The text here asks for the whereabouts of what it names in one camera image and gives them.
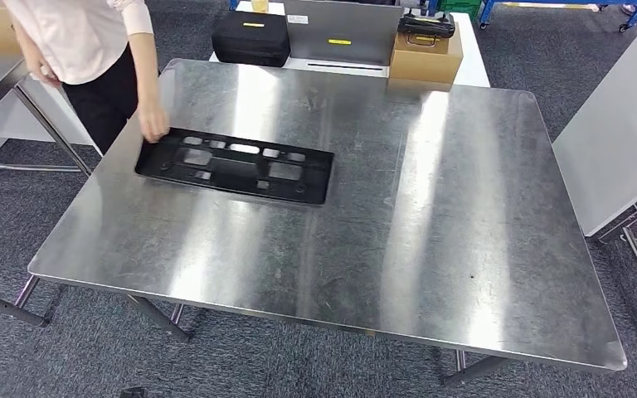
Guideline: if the steel workbench table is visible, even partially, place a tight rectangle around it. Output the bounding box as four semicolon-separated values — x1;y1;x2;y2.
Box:
28;57;629;386

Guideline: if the black carrying case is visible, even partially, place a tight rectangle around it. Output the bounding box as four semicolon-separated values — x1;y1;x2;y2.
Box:
211;11;292;68

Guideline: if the person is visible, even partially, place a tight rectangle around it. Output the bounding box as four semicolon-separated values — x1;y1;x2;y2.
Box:
2;0;171;155

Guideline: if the white cabinet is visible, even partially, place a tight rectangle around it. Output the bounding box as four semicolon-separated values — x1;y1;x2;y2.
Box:
0;76;103;180
552;22;637;237

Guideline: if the green plastic crate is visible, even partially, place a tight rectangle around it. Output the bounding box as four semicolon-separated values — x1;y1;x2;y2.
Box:
438;0;484;23

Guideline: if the blue metal cart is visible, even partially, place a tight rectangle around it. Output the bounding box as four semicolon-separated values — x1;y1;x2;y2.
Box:
478;0;637;34

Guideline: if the black plastic plate bracket part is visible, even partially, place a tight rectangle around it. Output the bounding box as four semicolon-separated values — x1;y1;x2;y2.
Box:
134;127;335;207

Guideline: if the black handheld controller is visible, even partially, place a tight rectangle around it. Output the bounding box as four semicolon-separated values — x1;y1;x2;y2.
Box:
396;11;457;40

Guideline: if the silver metal case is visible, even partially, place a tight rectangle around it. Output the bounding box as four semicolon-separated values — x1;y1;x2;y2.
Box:
282;0;405;67

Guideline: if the person's right hand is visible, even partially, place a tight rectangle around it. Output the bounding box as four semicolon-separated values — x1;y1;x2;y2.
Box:
27;55;62;89

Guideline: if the person's left hand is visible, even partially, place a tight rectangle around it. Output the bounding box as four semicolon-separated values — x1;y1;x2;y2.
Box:
137;101;171;144

